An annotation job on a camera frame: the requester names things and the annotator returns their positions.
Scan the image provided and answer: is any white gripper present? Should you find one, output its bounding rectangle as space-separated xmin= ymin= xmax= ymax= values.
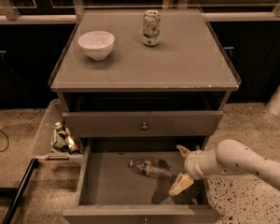
xmin=169 ymin=145 xmax=206 ymax=196

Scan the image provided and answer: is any clear plastic water bottle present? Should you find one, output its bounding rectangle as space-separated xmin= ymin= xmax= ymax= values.
xmin=128 ymin=160 xmax=174 ymax=179

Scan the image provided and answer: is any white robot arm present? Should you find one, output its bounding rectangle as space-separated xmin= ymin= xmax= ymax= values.
xmin=169 ymin=139 xmax=280 ymax=196

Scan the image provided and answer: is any grey top drawer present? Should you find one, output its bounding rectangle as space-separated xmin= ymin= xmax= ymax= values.
xmin=63 ymin=111 xmax=223 ymax=137

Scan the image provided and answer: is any grey bottom drawer front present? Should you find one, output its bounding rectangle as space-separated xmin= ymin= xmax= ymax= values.
xmin=63 ymin=206 xmax=222 ymax=224

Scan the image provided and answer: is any grey open middle drawer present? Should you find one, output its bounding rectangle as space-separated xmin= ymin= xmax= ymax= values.
xmin=72 ymin=136 xmax=215 ymax=209

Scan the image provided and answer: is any grey wooden drawer cabinet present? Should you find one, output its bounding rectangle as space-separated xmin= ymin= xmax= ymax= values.
xmin=50 ymin=9 xmax=239 ymax=214

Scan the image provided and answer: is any brown bottle in bin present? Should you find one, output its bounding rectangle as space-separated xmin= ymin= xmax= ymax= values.
xmin=65 ymin=128 xmax=79 ymax=153

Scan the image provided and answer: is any green bottle in bin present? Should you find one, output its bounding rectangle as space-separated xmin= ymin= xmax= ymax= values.
xmin=51 ymin=121 xmax=66 ymax=152

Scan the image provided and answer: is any clear plastic storage bin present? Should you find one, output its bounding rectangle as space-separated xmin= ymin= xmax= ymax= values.
xmin=31 ymin=99 xmax=83 ymax=167

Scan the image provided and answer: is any green white soda can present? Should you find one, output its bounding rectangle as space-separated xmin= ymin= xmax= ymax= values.
xmin=143 ymin=9 xmax=161 ymax=46

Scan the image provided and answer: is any white ceramic bowl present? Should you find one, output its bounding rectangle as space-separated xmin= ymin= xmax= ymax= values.
xmin=78 ymin=31 xmax=115 ymax=61

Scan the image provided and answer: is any black floor rail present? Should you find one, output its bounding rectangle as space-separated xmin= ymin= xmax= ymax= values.
xmin=2 ymin=159 xmax=38 ymax=224

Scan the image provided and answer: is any black cable on floor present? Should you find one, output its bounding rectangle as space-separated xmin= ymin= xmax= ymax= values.
xmin=0 ymin=122 xmax=10 ymax=153

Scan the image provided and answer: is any metal window railing frame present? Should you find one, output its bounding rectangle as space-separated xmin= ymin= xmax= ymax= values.
xmin=0 ymin=0 xmax=280 ymax=26

